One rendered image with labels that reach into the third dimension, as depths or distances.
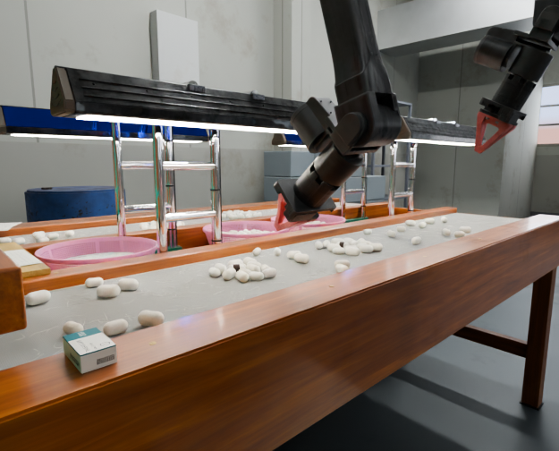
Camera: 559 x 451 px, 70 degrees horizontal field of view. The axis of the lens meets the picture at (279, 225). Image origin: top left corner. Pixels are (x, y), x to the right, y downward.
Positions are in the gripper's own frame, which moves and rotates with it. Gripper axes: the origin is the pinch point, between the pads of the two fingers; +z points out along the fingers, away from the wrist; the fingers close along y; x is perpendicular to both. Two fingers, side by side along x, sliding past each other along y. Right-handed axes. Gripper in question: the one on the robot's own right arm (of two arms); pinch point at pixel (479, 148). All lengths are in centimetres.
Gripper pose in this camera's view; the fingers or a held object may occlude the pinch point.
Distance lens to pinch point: 93.8
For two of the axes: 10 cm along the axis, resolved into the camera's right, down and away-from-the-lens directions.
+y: -6.9, 1.1, -7.2
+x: 6.5, 5.4, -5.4
